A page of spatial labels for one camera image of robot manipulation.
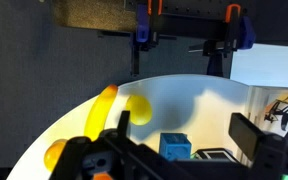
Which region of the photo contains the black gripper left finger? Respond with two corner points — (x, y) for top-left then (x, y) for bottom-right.
(116, 110), (131, 138)

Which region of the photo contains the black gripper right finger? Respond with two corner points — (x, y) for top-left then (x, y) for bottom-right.
(228, 112), (266, 162)

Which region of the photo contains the yellow lemon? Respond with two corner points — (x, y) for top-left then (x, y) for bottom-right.
(125, 94), (153, 127)

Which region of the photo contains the yellow toy banana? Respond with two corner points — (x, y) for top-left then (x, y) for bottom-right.
(83, 83), (119, 142)

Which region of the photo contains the blue plastic cube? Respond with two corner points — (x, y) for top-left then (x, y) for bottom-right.
(159, 132), (192, 162)

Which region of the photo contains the black vertical metal bar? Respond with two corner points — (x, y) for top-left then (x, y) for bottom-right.
(129, 32), (142, 77)

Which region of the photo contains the orange toy bell pepper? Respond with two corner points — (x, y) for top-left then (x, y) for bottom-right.
(43, 138), (68, 173)

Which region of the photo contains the brown cork board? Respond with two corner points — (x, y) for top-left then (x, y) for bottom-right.
(52, 0), (139, 33)

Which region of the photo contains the black bench top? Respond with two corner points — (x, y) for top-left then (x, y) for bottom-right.
(123, 0), (288, 47)

